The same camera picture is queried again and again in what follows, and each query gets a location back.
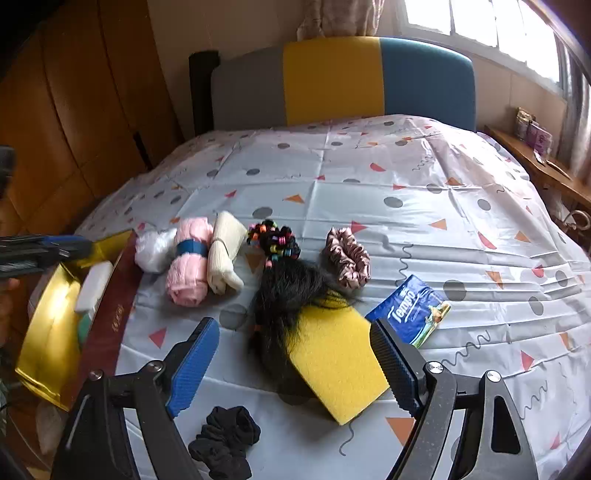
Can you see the purple box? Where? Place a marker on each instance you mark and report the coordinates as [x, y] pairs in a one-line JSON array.
[[540, 136]]

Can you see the gold box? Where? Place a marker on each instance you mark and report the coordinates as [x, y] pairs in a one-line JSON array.
[[46, 323]]

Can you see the window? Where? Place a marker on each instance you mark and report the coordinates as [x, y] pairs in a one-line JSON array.
[[485, 23]]

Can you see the white plastic bag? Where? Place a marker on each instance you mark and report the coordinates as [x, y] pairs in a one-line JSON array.
[[152, 251]]

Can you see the black scrunchie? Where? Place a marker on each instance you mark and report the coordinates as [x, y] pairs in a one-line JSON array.
[[221, 438]]

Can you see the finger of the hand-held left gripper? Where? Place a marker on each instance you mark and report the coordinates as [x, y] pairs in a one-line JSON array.
[[64, 240], [41, 261]]

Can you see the black wig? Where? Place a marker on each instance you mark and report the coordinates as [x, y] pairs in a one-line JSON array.
[[286, 286]]

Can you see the wooden side shelf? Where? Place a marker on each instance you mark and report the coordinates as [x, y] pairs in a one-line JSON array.
[[521, 152]]

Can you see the printed white bedsheet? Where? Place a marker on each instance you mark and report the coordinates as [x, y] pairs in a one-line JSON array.
[[369, 184]]

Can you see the cream bandage roll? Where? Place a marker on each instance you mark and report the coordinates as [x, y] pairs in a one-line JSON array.
[[226, 230]]

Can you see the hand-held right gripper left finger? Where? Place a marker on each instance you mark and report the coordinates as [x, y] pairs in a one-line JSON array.
[[196, 364]]

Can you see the patterned curtain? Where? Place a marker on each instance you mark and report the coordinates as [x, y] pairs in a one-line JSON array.
[[577, 115], [341, 18]]

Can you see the blue tissue packet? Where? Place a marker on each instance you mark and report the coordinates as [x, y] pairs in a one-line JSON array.
[[406, 304]]

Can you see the yellow sponge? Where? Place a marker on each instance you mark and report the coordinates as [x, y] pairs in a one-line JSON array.
[[332, 360]]

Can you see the white rectangular box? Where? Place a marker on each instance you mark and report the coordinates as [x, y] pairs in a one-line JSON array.
[[94, 286]]

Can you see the grey yellow blue headboard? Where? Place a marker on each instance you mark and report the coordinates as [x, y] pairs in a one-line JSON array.
[[332, 78]]

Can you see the pink towel roll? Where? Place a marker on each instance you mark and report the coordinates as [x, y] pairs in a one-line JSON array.
[[187, 281]]

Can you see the green soft item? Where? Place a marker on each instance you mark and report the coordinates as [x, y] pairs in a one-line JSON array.
[[86, 330]]

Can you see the gold jar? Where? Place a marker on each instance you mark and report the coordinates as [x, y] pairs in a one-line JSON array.
[[521, 122]]

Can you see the wooden wardrobe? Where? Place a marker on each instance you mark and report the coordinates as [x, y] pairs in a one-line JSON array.
[[69, 115]]

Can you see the pink satin scrunchie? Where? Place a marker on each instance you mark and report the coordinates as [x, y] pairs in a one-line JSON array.
[[351, 270]]

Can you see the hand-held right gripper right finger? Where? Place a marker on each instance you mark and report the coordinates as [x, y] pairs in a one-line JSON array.
[[399, 369]]

